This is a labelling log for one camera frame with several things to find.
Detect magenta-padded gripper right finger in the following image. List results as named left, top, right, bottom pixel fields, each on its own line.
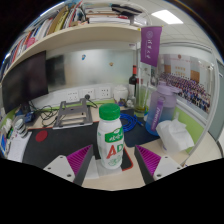
left=133, top=144, right=183, bottom=186

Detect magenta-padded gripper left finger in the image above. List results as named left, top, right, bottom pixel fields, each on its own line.
left=43, top=144, right=94, bottom=187

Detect white green-capped drink bottle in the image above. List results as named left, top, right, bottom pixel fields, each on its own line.
left=96, top=103, right=125, bottom=170

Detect purple translucent water jug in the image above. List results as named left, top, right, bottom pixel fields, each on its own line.
left=145, top=81, right=183, bottom=137

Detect black red-edged desk mat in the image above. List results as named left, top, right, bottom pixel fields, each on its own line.
left=21, top=114, right=161, bottom=172

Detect white crumpled tissue pack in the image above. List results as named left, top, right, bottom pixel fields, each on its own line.
left=155, top=118, right=195, bottom=154

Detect flat round red coaster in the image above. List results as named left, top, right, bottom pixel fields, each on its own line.
left=34, top=129, right=49, bottom=143

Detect white paper sheet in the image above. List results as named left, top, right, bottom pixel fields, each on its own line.
left=7, top=130, right=33, bottom=163

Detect grey metal laptop stand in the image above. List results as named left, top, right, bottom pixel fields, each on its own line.
left=52, top=97, right=94, bottom=130

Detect glass vase with plant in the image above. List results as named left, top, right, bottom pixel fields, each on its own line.
left=134, top=88, right=150, bottom=118

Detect white ceramic jar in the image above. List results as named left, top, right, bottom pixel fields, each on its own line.
left=113, top=84, right=129, bottom=103

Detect group photo poster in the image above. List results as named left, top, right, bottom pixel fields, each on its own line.
left=156, top=53, right=214, bottom=114

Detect grey door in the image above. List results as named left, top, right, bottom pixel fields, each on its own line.
left=209, top=59, right=224, bottom=143

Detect dark wine bottle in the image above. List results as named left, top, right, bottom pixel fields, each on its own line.
left=128, top=64, right=139, bottom=101

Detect black computer monitor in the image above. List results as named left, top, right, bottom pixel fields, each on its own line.
left=0, top=49, right=50, bottom=115

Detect purple pennant flag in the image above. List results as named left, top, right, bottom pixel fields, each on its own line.
left=139, top=25, right=163, bottom=68

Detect beige shelf with books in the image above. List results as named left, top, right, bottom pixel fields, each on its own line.
left=0, top=0, right=148, bottom=84

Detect ceiling lights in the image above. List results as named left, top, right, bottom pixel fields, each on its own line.
left=151, top=9, right=184, bottom=25

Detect black cable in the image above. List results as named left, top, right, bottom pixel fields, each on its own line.
left=29, top=101, right=59, bottom=128

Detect white wall socket row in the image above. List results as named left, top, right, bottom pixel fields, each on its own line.
left=64, top=85, right=113, bottom=103

